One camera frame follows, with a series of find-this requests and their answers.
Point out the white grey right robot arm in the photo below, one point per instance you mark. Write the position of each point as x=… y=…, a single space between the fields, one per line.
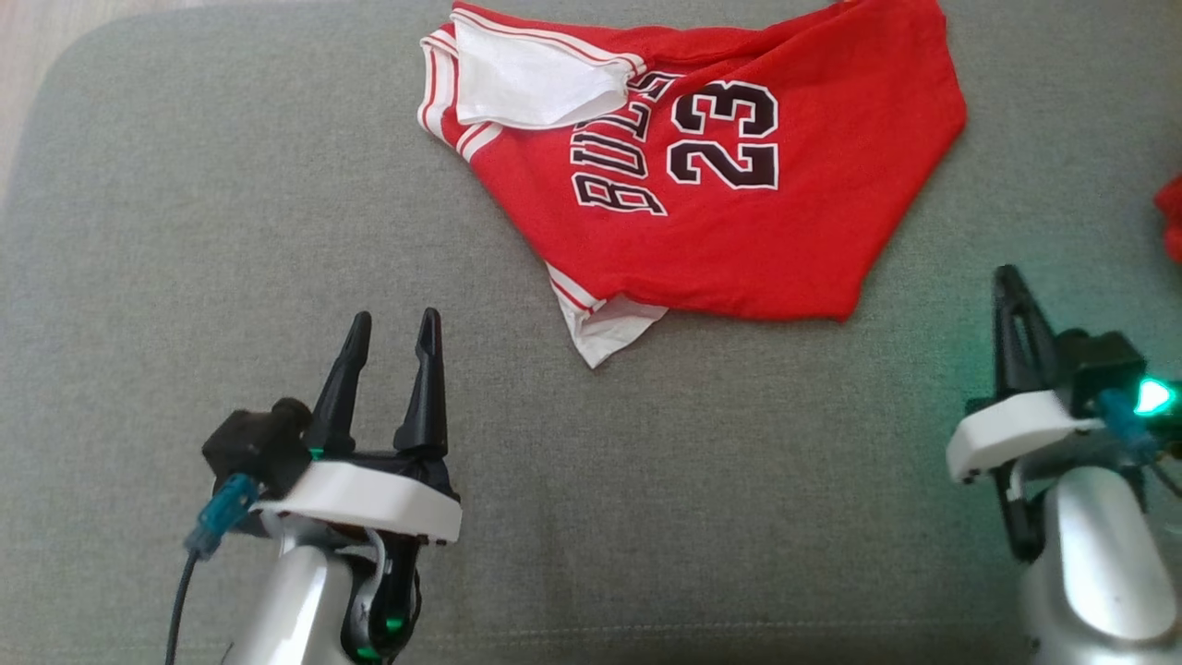
x=1099 y=554

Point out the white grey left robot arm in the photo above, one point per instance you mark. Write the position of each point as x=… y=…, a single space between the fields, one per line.
x=295 y=600

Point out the red Bulls 23 jersey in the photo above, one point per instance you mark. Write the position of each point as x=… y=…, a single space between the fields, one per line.
x=831 y=185

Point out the grey sofa seat cushion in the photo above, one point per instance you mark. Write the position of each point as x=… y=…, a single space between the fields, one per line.
x=646 y=508

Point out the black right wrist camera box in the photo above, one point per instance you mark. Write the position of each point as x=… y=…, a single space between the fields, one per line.
x=1103 y=365

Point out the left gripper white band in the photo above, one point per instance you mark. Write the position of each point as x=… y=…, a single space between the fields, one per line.
x=369 y=494

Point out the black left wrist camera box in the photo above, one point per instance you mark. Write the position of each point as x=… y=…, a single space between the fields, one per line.
x=254 y=448

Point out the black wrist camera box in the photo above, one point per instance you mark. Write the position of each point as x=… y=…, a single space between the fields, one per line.
x=254 y=448
x=1103 y=365

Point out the red mesh shorts white trim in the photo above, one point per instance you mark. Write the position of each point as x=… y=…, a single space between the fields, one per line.
x=1171 y=217

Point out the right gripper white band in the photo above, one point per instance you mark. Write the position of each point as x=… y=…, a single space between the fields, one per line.
x=1007 y=429

